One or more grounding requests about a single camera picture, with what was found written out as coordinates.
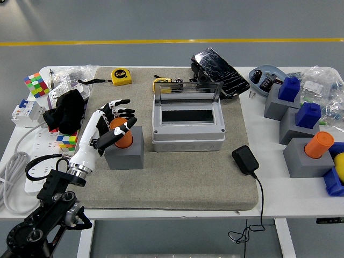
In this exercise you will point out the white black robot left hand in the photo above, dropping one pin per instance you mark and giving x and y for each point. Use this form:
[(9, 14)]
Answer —
[(88, 139)]

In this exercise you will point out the orange cylinder battery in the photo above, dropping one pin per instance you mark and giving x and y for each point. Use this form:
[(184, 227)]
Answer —
[(123, 139), (319, 145)]

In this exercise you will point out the smoky transparent box lid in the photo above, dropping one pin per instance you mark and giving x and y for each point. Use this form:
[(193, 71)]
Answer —
[(188, 90)]

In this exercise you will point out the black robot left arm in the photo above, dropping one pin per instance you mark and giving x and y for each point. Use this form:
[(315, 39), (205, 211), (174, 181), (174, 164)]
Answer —
[(51, 188)]

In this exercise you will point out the grey electrical junction box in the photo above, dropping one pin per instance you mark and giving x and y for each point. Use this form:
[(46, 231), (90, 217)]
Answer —
[(188, 134)]

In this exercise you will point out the blue square battery block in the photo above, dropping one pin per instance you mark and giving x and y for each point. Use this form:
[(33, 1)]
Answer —
[(289, 88), (309, 115)]

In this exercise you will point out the bright magic cube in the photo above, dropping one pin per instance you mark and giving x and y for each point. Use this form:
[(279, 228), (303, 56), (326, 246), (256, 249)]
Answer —
[(68, 141)]

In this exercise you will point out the black cloth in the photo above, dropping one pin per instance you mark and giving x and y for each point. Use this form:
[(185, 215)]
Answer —
[(67, 110)]

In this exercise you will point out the grey block with round hole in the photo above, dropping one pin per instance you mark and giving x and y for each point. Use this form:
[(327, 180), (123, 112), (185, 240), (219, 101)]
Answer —
[(126, 160)]

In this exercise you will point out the white power strip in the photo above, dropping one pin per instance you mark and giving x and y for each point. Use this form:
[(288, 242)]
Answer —
[(43, 145)]

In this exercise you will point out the white circuit breaker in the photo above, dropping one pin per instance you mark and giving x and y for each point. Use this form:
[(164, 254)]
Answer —
[(27, 113)]

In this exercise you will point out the clear plastic bag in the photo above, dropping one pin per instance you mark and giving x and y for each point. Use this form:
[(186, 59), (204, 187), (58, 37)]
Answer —
[(78, 72)]

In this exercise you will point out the small screwdriver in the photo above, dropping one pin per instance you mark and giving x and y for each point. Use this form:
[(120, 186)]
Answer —
[(51, 79)]

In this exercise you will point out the large yellow tape measure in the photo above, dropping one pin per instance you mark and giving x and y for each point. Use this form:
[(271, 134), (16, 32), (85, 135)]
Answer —
[(121, 76)]

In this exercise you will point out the pastel magic cube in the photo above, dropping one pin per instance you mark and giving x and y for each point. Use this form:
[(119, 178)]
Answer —
[(37, 85)]

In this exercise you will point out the small yellow tape measure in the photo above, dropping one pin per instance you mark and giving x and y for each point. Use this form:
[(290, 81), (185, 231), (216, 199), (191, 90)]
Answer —
[(161, 79)]

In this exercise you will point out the grey-brown mat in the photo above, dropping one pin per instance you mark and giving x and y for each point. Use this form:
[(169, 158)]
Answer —
[(172, 185)]

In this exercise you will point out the white table leg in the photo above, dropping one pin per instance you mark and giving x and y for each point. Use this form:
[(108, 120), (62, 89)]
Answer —
[(286, 239), (84, 242)]

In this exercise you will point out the black panel stand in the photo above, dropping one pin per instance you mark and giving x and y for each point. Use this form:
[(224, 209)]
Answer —
[(200, 76)]

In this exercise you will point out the cracked black panel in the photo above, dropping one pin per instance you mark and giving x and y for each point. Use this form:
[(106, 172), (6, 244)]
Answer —
[(220, 71)]

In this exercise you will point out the black power adapter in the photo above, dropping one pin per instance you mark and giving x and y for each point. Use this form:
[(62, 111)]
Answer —
[(245, 160)]

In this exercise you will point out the grey holder block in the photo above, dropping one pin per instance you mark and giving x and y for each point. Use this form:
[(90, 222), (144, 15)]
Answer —
[(298, 164), (291, 133), (272, 107)]

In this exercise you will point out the blue-grey tray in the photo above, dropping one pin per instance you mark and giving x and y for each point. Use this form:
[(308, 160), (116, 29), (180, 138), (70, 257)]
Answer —
[(271, 69)]

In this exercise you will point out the clear bag of parts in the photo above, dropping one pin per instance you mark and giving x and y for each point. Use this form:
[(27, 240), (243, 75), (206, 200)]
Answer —
[(322, 83)]

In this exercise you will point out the blue plastic bin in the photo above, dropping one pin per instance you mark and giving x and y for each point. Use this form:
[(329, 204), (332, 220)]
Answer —
[(333, 185)]

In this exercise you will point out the yellow ball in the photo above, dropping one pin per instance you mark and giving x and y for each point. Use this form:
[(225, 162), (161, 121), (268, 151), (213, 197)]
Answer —
[(340, 168)]

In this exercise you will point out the black table control panel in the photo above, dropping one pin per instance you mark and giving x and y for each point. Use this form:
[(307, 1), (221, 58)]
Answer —
[(329, 221)]

